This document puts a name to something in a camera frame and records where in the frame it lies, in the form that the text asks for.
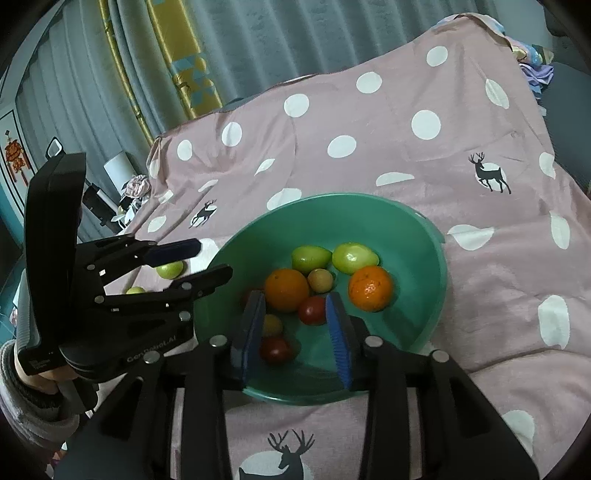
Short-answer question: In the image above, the orange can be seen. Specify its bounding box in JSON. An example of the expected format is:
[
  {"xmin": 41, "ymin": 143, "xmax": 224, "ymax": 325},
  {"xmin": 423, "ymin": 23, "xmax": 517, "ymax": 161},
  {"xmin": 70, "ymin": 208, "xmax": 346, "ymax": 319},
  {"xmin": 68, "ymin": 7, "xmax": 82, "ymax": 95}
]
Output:
[
  {"xmin": 264, "ymin": 268, "xmax": 310, "ymax": 313},
  {"xmin": 348, "ymin": 265, "xmax": 394, "ymax": 313}
]

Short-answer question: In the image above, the dark grey cushion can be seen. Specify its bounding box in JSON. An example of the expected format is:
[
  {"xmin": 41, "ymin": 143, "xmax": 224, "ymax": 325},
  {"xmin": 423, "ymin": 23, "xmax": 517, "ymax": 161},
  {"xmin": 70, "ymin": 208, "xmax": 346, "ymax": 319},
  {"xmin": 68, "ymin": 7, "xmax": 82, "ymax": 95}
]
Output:
[{"xmin": 539, "ymin": 59, "xmax": 591, "ymax": 190}]

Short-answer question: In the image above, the person's left hand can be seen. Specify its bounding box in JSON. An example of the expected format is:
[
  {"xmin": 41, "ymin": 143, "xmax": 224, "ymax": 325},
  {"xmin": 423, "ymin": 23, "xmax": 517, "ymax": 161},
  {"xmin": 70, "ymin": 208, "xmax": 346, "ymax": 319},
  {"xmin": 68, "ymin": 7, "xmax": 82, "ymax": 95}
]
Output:
[{"xmin": 16, "ymin": 356, "xmax": 75, "ymax": 394}]

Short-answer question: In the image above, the red knot wall ornament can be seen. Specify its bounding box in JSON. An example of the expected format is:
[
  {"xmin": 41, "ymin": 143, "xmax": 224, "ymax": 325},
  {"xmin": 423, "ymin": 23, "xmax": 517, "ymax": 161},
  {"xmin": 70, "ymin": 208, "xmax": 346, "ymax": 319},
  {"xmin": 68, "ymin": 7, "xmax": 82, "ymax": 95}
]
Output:
[{"xmin": 2, "ymin": 131, "xmax": 34, "ymax": 186}]

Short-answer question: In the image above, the pastel printed cloth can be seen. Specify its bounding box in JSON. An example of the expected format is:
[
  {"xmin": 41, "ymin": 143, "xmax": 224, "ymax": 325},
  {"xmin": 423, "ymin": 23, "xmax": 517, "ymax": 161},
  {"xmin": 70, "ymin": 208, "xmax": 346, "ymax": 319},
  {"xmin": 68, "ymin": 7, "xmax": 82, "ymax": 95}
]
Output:
[{"xmin": 502, "ymin": 18, "xmax": 556, "ymax": 99}]

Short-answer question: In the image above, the pink polka dot blanket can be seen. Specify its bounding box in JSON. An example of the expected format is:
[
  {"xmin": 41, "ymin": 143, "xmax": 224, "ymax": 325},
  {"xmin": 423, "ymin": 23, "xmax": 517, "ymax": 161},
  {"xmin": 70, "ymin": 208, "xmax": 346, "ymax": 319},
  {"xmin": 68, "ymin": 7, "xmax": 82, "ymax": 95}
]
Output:
[{"xmin": 55, "ymin": 14, "xmax": 591, "ymax": 480}]

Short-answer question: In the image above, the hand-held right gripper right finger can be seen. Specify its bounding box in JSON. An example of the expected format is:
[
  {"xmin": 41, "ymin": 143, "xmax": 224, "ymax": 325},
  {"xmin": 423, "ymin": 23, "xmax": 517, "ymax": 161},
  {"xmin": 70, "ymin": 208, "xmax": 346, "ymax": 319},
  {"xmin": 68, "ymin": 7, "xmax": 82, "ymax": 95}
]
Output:
[{"xmin": 324, "ymin": 292, "xmax": 541, "ymax": 480}]

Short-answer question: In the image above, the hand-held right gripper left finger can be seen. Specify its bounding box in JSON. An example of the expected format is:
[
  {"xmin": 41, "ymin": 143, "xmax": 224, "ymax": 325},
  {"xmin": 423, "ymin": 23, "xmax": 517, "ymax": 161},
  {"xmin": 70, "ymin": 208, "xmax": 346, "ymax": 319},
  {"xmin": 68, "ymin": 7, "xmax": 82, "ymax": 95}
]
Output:
[{"xmin": 53, "ymin": 290, "xmax": 267, "ymax": 480}]

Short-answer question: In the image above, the yellow patterned curtain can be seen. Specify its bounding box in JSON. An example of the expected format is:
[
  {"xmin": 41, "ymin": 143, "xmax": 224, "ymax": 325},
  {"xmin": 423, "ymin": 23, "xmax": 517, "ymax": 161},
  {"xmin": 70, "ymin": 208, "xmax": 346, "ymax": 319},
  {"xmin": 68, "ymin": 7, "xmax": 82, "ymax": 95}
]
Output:
[{"xmin": 98, "ymin": 0, "xmax": 223, "ymax": 121}]

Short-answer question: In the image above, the person's left forearm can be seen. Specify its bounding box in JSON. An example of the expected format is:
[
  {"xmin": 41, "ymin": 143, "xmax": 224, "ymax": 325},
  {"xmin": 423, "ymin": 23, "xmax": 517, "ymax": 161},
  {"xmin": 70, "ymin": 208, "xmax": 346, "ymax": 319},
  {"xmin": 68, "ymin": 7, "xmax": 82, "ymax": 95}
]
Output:
[{"xmin": 0, "ymin": 342, "xmax": 93, "ymax": 445}]

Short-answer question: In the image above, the white cylindrical lamp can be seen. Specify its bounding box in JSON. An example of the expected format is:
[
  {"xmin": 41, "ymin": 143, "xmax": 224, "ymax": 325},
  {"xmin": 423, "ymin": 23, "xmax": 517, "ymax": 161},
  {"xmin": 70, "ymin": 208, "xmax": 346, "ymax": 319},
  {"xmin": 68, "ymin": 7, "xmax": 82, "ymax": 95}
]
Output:
[{"xmin": 103, "ymin": 152, "xmax": 136, "ymax": 186}]

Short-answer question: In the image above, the grey curtain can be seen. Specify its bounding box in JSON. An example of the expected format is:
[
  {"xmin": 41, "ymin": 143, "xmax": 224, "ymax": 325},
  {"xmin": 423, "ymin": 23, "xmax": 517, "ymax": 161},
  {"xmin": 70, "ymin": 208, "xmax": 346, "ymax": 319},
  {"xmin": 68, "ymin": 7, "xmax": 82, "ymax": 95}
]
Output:
[
  {"xmin": 16, "ymin": 0, "xmax": 155, "ymax": 185},
  {"xmin": 198, "ymin": 0, "xmax": 467, "ymax": 109}
]

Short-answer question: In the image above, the green plastic bowl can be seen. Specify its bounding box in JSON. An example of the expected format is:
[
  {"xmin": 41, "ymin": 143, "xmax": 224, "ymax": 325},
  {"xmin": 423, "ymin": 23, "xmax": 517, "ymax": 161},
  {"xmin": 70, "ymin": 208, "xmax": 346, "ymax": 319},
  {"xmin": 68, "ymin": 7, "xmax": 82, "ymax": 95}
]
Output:
[{"xmin": 191, "ymin": 193, "xmax": 448, "ymax": 406}]

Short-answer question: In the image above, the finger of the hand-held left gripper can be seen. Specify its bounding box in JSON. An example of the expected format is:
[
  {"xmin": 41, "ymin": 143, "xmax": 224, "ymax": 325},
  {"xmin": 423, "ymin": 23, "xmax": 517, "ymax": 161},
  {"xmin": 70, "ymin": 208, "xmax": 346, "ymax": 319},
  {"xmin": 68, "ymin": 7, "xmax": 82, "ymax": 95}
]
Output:
[
  {"xmin": 76, "ymin": 235, "xmax": 202, "ymax": 278},
  {"xmin": 88, "ymin": 264, "xmax": 234, "ymax": 325}
]

